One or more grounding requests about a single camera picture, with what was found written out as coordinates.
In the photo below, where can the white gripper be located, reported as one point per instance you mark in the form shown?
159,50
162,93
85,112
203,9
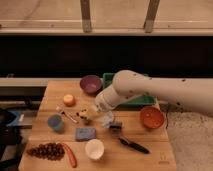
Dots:
90,113

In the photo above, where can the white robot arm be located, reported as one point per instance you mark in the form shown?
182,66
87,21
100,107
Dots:
194,94

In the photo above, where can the small metal cup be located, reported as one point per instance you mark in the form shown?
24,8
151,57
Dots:
86,121

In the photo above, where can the teal blue cup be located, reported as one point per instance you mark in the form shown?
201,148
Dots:
55,122

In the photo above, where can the white paper cup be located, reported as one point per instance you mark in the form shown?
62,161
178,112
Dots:
94,149

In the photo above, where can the crumpled blue white cloth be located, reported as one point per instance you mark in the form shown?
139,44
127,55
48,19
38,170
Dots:
107,119

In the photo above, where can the yellow orange round fruit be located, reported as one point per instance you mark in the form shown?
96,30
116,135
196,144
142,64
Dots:
69,100

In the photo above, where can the blue sponge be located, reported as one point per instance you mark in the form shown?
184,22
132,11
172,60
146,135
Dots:
85,134

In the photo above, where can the purple bowl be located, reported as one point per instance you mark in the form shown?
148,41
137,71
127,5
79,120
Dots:
90,84

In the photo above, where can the small metal spoon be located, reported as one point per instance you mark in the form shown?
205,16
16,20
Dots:
61,111

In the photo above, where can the wooden cutting board table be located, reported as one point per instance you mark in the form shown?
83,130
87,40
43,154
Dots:
116,157

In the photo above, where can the dark brown block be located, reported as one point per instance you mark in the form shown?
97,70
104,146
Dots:
115,126

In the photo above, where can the green plastic tray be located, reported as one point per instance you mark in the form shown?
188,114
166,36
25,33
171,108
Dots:
137,102

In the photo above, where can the orange carrot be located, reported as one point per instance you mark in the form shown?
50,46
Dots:
72,158

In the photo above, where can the bunch of dark grapes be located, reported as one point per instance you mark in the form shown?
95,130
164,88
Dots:
49,151

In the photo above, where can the orange bowl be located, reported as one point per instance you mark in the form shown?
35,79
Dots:
151,117

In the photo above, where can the black blue bag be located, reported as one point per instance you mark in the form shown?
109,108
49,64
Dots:
9,135

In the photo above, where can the black handled knife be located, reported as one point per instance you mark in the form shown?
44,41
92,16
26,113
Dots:
134,145

